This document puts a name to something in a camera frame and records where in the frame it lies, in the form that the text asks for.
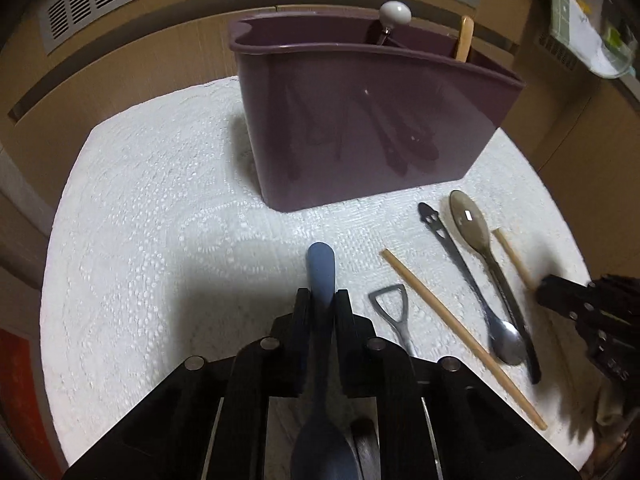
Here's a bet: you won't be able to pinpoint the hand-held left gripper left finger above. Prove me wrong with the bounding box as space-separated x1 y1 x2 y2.
62 287 314 480

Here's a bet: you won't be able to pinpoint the metal spoon with shovel handle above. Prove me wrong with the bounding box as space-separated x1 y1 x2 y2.
369 284 418 359

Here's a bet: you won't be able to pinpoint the flat wooden utensil handle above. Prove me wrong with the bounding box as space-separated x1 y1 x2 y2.
454 15 475 63

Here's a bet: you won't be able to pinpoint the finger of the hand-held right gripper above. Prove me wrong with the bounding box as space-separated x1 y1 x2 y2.
536 274 593 322

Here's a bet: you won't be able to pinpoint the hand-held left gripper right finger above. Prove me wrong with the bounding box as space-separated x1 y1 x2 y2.
333 289 583 480

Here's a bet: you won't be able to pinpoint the white lace tablecloth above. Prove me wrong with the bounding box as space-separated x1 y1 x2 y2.
40 76 608 480

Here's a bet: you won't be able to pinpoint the purple plastic utensil holder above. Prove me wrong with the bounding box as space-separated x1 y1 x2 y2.
230 7 526 212

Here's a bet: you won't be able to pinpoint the wooden chopstick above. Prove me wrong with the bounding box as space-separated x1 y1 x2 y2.
381 248 548 431
492 228 541 293

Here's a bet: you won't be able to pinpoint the small grey vent grille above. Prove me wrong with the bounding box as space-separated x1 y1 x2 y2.
537 32 578 70

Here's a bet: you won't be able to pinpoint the blue spoon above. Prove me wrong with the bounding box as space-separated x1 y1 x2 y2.
290 242 361 480

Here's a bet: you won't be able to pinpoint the metal spoon with face cutout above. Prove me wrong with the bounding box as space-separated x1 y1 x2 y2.
418 202 527 367

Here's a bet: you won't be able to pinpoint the orange panel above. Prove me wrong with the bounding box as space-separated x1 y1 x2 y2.
0 327 58 466

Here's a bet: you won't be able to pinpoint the glass shelf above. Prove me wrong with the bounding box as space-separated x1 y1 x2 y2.
547 0 636 80

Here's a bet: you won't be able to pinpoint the white knob utensil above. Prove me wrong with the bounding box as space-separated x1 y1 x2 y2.
378 1 412 46

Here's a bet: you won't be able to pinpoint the long grey vent grille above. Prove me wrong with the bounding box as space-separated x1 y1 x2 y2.
39 0 487 56

